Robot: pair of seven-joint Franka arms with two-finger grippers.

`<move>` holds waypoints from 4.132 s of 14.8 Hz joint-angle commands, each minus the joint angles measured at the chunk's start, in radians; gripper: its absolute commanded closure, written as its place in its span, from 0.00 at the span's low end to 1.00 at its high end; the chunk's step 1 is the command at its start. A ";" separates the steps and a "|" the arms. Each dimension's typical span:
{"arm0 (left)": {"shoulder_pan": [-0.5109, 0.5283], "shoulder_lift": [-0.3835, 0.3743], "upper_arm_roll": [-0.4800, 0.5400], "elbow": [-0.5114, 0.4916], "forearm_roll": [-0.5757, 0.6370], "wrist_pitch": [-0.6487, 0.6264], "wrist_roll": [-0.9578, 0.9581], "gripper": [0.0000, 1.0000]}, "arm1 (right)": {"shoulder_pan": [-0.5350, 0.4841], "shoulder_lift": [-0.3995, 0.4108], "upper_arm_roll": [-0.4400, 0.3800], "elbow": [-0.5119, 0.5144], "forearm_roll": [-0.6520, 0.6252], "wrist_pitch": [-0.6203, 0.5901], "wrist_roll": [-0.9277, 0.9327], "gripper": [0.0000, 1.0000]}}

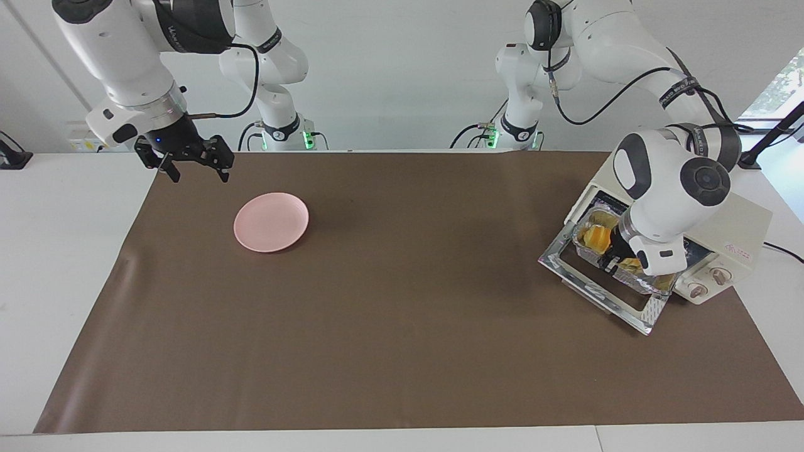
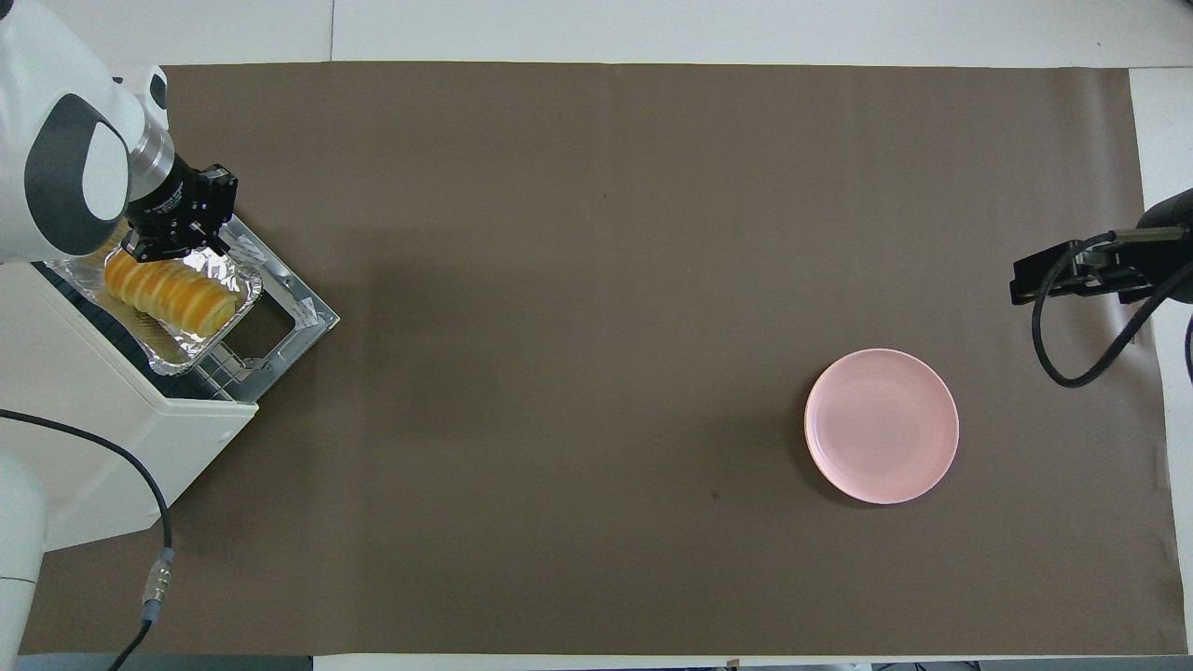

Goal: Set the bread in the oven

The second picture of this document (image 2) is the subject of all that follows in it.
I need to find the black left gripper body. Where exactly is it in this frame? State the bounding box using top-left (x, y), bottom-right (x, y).
top-left (123, 158), bottom-right (240, 253)

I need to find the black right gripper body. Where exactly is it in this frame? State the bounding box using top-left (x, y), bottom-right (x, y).
top-left (1011, 189), bottom-right (1193, 308)

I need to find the aluminium foil tray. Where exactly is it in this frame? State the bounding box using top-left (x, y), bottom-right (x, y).
top-left (45, 233), bottom-right (265, 377)

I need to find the yellow ridged bread loaf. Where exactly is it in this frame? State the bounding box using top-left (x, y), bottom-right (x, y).
top-left (103, 247), bottom-right (235, 337)

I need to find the glass toaster oven door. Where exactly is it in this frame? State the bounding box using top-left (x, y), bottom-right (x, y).
top-left (207, 216), bottom-right (341, 404)

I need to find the cream toaster oven body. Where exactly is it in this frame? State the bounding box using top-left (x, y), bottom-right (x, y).
top-left (0, 261), bottom-right (260, 553)

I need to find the pink round plate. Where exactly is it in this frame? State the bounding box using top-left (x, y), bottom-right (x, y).
top-left (804, 349), bottom-right (960, 505)

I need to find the brown table mat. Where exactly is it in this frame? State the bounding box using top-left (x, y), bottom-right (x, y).
top-left (19, 63), bottom-right (1189, 656)

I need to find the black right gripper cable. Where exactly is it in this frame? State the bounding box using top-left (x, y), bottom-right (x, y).
top-left (1030, 228), bottom-right (1193, 389)

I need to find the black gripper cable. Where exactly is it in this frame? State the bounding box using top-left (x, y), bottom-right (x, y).
top-left (0, 408), bottom-right (178, 671)
top-left (1030, 228), bottom-right (1193, 389)

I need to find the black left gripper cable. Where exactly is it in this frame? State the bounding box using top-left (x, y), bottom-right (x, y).
top-left (0, 408), bottom-right (178, 671)

